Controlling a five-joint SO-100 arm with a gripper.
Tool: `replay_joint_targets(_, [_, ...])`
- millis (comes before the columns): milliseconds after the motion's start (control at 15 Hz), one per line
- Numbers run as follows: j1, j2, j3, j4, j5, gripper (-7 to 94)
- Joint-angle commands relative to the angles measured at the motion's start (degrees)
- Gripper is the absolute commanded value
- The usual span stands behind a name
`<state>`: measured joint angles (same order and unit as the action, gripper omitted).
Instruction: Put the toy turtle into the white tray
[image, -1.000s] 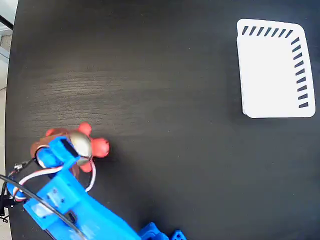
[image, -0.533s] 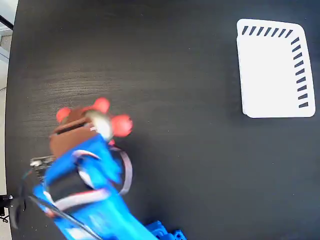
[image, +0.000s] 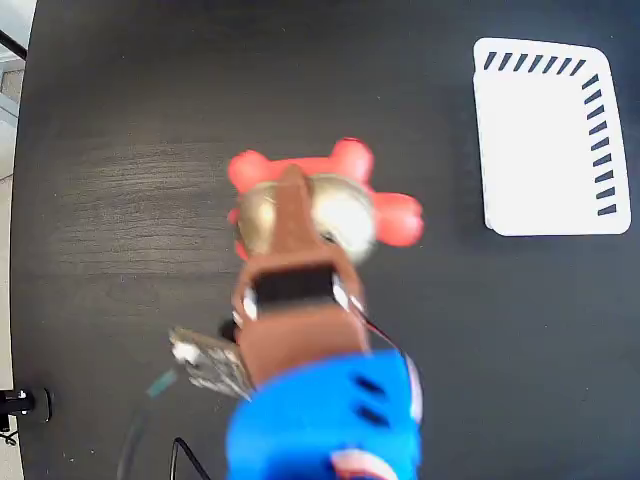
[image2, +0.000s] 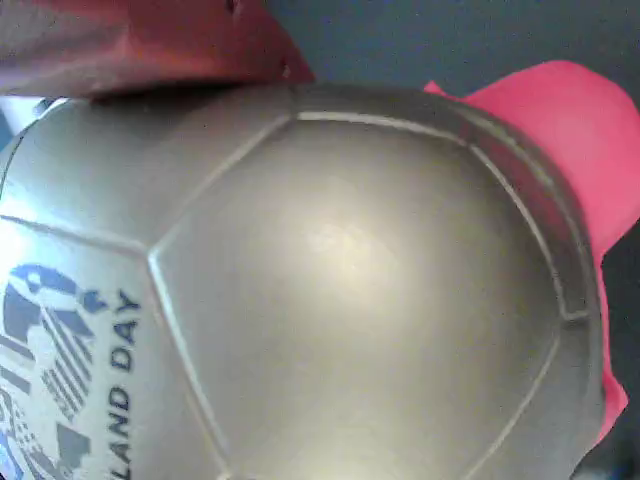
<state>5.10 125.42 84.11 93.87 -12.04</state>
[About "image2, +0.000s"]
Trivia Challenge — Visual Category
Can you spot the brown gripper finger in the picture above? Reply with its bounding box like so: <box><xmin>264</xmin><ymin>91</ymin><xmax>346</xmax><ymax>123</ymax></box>
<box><xmin>0</xmin><ymin>0</ymin><xmax>317</xmax><ymax>101</ymax></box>

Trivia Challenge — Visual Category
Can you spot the red turtle toy gold shell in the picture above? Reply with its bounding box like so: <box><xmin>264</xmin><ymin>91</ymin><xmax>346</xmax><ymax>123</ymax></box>
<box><xmin>0</xmin><ymin>59</ymin><xmax>640</xmax><ymax>480</ymax></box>

